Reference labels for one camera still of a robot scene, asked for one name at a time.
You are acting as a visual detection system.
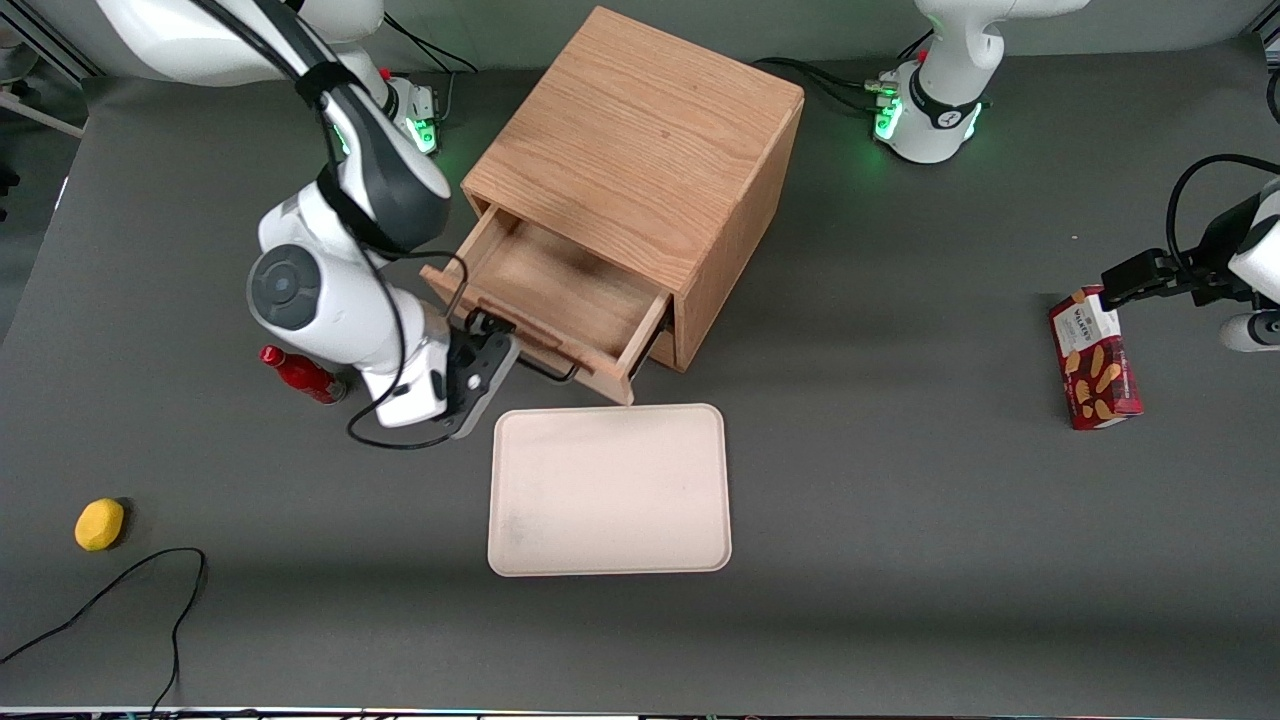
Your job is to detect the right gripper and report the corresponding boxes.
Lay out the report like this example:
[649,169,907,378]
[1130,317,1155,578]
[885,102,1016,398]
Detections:
[362,308,521,430]

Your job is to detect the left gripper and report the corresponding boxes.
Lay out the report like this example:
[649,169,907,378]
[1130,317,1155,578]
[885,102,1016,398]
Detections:
[1100,178,1280,312]

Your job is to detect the wooden drawer with scuffed handle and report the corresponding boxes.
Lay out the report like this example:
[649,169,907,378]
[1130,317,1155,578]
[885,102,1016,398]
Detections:
[419,203,674,407]

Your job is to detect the wooden drawer cabinet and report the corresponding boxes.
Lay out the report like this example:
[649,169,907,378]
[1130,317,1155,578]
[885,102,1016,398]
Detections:
[462,6,807,374]

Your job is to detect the red shortbread cookie box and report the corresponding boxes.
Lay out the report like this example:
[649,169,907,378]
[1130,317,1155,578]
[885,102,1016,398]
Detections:
[1048,285,1146,432]

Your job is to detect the red plastic bottle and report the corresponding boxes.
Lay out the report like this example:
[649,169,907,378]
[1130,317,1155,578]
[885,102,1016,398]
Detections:
[259,345,349,406]

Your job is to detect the beige rectangular tray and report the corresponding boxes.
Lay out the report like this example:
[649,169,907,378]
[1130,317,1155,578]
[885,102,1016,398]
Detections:
[487,403,733,578]

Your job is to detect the yellow lemon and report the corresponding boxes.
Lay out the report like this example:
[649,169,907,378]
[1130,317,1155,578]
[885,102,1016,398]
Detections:
[74,498,126,553]

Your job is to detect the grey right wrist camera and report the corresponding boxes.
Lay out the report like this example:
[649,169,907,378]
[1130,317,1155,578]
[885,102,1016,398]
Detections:
[440,330,523,442]

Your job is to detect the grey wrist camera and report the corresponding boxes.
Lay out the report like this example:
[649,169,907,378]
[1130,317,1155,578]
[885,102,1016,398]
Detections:
[440,330,523,442]
[1219,309,1280,354]

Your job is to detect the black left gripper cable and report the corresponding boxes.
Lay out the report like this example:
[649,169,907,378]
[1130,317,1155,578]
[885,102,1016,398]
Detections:
[1164,153,1280,283]

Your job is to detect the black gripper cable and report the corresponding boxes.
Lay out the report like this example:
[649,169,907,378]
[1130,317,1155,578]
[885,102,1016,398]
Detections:
[346,250,473,452]
[1164,153,1280,283]

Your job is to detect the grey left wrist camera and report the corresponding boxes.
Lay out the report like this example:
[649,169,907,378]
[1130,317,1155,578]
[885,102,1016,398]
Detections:
[1219,309,1280,354]

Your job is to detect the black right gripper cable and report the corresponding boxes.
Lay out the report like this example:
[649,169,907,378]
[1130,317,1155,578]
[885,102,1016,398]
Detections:
[346,250,473,452]

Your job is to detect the black right arm base cables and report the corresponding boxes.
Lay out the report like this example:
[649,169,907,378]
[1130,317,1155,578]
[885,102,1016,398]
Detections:
[378,15,483,129]

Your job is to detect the black arm base cables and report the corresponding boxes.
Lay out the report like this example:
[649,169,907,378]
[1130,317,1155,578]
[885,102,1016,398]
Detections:
[378,15,483,129]
[752,28,936,117]

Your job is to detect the black left arm base cables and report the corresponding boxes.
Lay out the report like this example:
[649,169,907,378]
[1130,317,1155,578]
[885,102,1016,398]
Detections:
[752,28,936,117]

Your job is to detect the thin black table cable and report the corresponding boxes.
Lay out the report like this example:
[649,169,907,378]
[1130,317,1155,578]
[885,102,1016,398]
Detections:
[0,547,208,717]

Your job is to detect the aluminium frame rail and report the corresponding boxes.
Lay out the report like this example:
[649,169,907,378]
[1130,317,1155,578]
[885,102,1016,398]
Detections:
[0,15,89,139]

